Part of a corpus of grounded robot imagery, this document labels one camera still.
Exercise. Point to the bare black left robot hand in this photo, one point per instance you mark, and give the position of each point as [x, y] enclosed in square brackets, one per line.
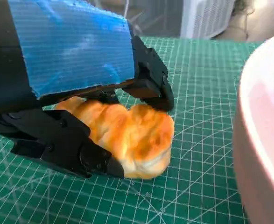
[76, 51]

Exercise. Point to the long orange toy bread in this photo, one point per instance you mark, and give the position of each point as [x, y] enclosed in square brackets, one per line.
[139, 140]

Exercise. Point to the pink bowl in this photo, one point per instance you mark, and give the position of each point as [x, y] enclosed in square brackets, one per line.
[262, 128]

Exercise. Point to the white cabinet with louvred panel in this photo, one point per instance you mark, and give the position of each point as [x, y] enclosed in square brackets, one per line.
[204, 18]

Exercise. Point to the green cutting mat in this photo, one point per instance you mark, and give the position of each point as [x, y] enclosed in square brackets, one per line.
[197, 116]

